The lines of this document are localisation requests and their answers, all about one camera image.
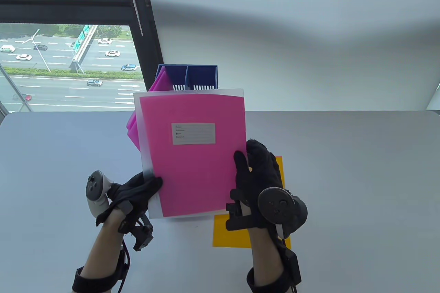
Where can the person's left hand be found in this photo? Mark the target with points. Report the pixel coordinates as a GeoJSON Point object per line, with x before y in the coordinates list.
{"type": "Point", "coordinates": [134, 193]}

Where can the blue plastic file holder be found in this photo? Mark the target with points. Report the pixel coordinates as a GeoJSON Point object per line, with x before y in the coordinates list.
{"type": "Point", "coordinates": [202, 75]}

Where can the person's right hand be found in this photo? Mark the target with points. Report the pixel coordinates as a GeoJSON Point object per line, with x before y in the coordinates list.
{"type": "Point", "coordinates": [261, 172]}

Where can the pink L-shaped folder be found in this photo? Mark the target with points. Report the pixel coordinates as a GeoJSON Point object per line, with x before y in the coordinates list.
{"type": "Point", "coordinates": [156, 81]}
{"type": "Point", "coordinates": [166, 83]}

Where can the black forearm battery box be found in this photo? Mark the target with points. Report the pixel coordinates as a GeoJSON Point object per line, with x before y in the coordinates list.
{"type": "Point", "coordinates": [293, 265]}

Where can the person's left forearm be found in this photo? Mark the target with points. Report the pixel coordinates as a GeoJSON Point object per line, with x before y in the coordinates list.
{"type": "Point", "coordinates": [103, 251]}

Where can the pink cardstock sheet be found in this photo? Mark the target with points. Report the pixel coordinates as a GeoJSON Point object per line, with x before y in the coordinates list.
{"type": "Point", "coordinates": [192, 176]}

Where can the grey diagonal window bar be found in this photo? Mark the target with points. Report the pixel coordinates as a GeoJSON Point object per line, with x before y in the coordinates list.
{"type": "Point", "coordinates": [13, 87]}

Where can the person's right forearm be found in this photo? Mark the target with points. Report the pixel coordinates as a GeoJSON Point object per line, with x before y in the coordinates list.
{"type": "Point", "coordinates": [264, 255]}

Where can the frosted clear L-shaped folder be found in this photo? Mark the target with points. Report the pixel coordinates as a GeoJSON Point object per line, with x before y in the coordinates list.
{"type": "Point", "coordinates": [140, 117]}

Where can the grey white hand controller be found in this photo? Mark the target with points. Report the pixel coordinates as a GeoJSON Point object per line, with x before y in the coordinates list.
{"type": "Point", "coordinates": [96, 186]}
{"type": "Point", "coordinates": [278, 207]}

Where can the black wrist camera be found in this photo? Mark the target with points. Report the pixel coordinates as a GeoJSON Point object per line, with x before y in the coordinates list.
{"type": "Point", "coordinates": [144, 238]}
{"type": "Point", "coordinates": [233, 210]}

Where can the yellow cardstock sheet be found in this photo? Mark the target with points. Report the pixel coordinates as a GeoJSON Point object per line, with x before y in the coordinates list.
{"type": "Point", "coordinates": [230, 234]}

